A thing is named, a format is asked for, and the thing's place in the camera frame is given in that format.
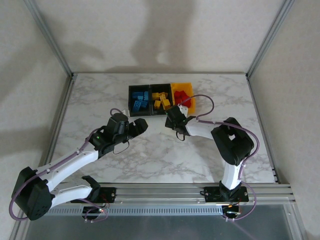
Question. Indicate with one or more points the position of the small yellow lego brick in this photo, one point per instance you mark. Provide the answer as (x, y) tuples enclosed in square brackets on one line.
[(155, 95), (157, 104)]

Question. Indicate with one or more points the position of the wide aluminium mounting rail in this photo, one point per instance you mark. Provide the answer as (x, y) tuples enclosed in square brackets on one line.
[(160, 193)]

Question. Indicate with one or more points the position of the yellow plastic bin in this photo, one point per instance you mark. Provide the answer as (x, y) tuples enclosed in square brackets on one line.
[(182, 86)]

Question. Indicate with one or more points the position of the grey transparent panel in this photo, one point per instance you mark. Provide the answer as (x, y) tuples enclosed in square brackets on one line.
[(160, 227)]

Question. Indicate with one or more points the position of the black controller board with LED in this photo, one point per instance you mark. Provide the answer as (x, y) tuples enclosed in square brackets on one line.
[(90, 211), (231, 212)]

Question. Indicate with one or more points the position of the aluminium frame post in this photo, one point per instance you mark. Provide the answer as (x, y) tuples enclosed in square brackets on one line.
[(270, 37), (49, 37)]

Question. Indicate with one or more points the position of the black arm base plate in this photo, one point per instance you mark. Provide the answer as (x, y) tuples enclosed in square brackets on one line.
[(210, 195), (111, 193)]

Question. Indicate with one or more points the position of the aluminium table side rail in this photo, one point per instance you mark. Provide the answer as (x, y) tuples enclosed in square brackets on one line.
[(256, 102), (58, 125)]

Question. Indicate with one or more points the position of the long blue lego brick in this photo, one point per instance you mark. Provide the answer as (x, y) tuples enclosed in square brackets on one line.
[(137, 105), (137, 95), (145, 106), (146, 96)]

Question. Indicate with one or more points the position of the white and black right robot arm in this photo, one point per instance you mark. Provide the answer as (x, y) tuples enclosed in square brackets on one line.
[(232, 142)]

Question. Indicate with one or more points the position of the black plastic bin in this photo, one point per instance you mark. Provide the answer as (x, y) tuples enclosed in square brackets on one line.
[(140, 114), (158, 112)]

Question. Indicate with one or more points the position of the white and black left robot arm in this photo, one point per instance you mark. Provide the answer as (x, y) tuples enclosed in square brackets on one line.
[(32, 197)]

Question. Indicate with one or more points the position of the long yellow lego brick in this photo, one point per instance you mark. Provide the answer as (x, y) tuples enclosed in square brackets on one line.
[(163, 95), (166, 103)]

